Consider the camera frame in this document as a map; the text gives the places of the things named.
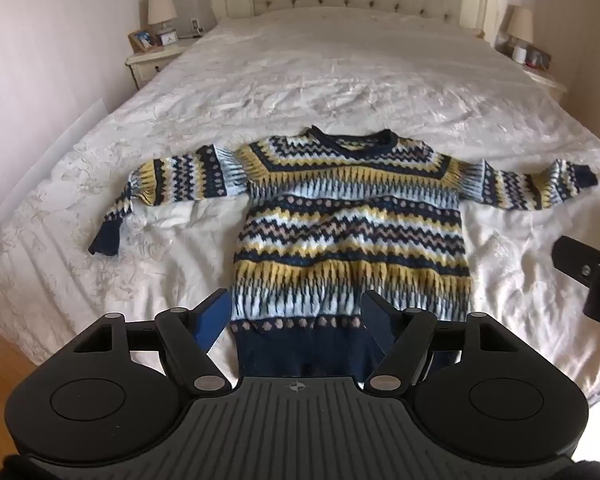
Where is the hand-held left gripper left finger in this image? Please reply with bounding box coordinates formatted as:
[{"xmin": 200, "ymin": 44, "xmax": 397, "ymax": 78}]
[{"xmin": 74, "ymin": 288, "xmax": 231, "ymax": 396}]

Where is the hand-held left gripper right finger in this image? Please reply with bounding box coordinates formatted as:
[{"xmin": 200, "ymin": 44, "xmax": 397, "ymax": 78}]
[{"xmin": 360, "ymin": 290, "xmax": 519, "ymax": 394}]

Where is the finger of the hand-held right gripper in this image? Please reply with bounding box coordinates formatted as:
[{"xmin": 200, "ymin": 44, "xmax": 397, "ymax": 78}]
[{"xmin": 552, "ymin": 235, "xmax": 600, "ymax": 288}]

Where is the patterned knit sweater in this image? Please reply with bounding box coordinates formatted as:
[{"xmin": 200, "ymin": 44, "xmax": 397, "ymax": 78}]
[{"xmin": 88, "ymin": 127, "xmax": 600, "ymax": 378}]

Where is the cream nightstand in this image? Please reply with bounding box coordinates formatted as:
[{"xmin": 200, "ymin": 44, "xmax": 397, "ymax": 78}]
[
  {"xmin": 522, "ymin": 62, "xmax": 568, "ymax": 103},
  {"xmin": 125, "ymin": 30, "xmax": 216, "ymax": 92}
]

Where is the beige table lamp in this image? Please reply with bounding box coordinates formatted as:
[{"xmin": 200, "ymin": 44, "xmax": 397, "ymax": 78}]
[
  {"xmin": 147, "ymin": 0, "xmax": 177, "ymax": 36},
  {"xmin": 505, "ymin": 6, "xmax": 535, "ymax": 48}
]

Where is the bed with white bedspread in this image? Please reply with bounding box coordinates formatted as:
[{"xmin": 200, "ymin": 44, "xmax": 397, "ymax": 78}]
[{"xmin": 0, "ymin": 7, "xmax": 600, "ymax": 411}]

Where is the wooden photo frame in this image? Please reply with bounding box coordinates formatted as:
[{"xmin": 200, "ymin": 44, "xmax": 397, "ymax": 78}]
[{"xmin": 128, "ymin": 28, "xmax": 157, "ymax": 52}]

